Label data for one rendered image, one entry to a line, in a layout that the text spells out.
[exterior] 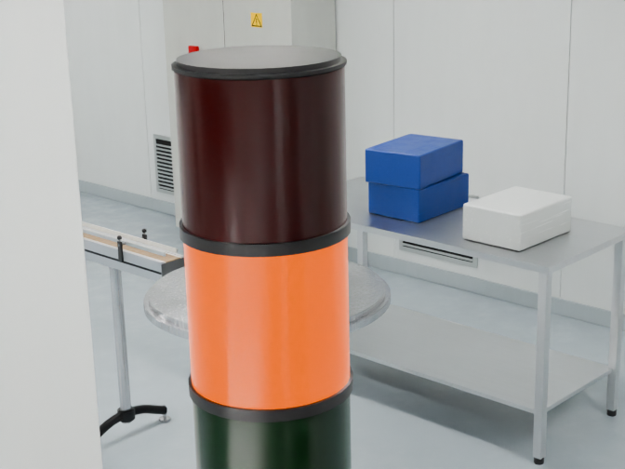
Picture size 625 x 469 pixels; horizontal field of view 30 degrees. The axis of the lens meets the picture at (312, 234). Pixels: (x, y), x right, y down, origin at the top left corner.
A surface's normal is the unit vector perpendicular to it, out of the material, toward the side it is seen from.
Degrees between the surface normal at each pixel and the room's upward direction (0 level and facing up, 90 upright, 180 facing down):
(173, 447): 0
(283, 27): 90
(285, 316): 90
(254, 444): 90
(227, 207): 90
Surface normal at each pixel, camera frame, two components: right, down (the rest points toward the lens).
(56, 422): 0.73, 0.18
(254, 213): -0.04, 0.29
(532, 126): -0.68, 0.22
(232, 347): -0.35, 0.28
